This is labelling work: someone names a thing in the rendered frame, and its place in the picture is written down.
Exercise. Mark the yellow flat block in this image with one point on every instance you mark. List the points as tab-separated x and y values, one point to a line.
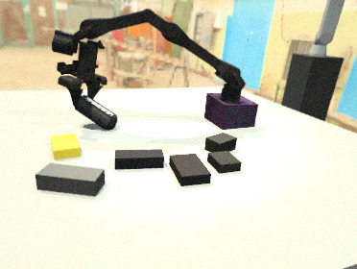
65	146

